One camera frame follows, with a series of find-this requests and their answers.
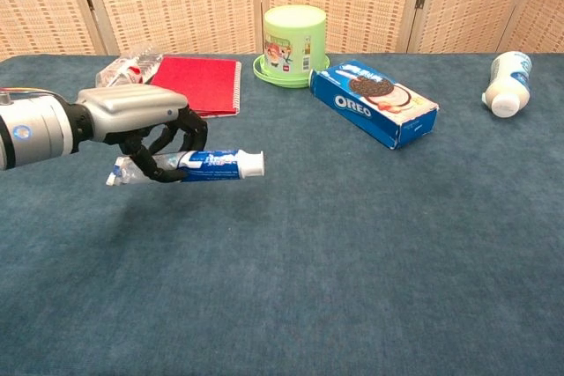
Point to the green plastic bucket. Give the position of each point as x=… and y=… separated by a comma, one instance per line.
x=293, y=43

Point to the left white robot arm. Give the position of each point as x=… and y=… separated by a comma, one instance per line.
x=33, y=131

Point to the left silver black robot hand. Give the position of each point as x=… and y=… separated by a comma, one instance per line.
x=128, y=109

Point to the blue Oreo cookie box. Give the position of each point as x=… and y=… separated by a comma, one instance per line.
x=374, y=103

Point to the red spiral notebook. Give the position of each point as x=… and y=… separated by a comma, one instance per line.
x=202, y=83

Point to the clear plastic water bottle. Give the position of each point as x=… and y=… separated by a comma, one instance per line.
x=128, y=70

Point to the woven folding screen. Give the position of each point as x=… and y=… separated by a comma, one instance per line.
x=282, y=2

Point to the white blue drink bottle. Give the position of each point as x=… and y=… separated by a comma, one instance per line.
x=509, y=83

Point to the blue white toothpaste tube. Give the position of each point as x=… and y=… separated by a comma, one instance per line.
x=220, y=164

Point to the blue table cloth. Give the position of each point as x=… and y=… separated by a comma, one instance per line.
x=282, y=239

